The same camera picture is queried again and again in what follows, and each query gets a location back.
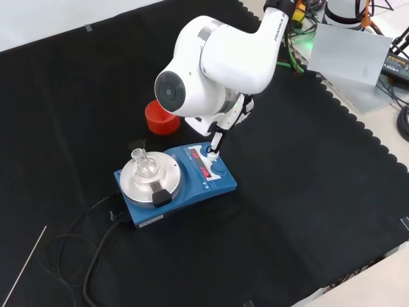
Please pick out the pale grey board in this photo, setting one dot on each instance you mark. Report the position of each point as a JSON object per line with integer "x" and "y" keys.
{"x": 348, "y": 64}

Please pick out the clear round-bottom glass flask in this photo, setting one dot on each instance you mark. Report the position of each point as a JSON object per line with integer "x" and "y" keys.
{"x": 145, "y": 168}

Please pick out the black power adapter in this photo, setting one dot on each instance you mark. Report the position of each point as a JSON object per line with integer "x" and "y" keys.
{"x": 396, "y": 65}

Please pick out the thin glass rod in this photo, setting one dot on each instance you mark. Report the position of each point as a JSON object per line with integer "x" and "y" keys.
{"x": 26, "y": 264}

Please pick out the grey tape strip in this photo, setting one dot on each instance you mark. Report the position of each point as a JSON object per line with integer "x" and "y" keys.
{"x": 247, "y": 303}
{"x": 88, "y": 28}

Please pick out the yellow stop button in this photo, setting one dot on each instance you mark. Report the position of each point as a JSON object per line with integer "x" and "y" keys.
{"x": 299, "y": 15}

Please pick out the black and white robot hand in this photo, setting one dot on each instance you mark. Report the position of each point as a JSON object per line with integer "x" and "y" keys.
{"x": 230, "y": 120}

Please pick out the red ribbed plastic cup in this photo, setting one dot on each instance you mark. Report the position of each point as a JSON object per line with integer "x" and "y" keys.
{"x": 159, "y": 123}

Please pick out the heater with blue base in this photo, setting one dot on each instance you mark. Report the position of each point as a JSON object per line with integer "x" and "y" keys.
{"x": 220, "y": 184}

